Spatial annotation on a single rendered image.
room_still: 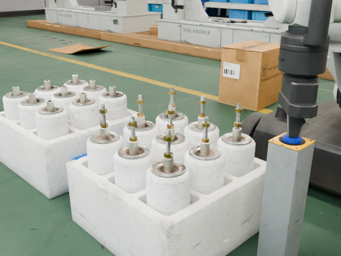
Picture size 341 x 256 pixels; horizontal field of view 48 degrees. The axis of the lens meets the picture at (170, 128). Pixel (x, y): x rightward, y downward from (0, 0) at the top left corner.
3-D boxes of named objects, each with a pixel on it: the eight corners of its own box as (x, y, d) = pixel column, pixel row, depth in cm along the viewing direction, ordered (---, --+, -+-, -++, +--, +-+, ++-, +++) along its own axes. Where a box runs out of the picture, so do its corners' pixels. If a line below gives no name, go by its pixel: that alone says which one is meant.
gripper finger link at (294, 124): (284, 136, 80) (288, 107, 77) (300, 136, 80) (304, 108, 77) (286, 139, 78) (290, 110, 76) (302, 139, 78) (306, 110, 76)
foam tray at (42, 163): (86, 132, 168) (82, 92, 162) (145, 159, 143) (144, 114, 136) (-3, 159, 142) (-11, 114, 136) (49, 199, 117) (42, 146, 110)
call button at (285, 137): (287, 139, 83) (288, 131, 82) (304, 145, 80) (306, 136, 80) (277, 145, 81) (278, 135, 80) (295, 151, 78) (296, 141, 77)
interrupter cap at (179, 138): (151, 136, 99) (151, 134, 99) (178, 132, 102) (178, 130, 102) (161, 148, 93) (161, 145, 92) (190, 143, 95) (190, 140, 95)
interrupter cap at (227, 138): (254, 137, 99) (254, 134, 99) (248, 148, 92) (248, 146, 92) (225, 133, 101) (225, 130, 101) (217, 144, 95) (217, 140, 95)
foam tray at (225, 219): (172, 174, 132) (172, 125, 125) (270, 223, 106) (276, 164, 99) (71, 220, 107) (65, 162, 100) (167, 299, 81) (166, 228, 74)
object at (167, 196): (182, 257, 83) (183, 183, 76) (141, 248, 85) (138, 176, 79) (194, 231, 91) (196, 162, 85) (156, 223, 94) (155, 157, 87)
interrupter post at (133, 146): (126, 154, 89) (126, 141, 88) (132, 150, 91) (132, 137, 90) (135, 156, 88) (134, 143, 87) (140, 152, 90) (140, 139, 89)
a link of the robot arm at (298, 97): (267, 98, 83) (272, 43, 79) (312, 99, 83) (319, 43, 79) (280, 118, 72) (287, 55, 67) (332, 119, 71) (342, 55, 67)
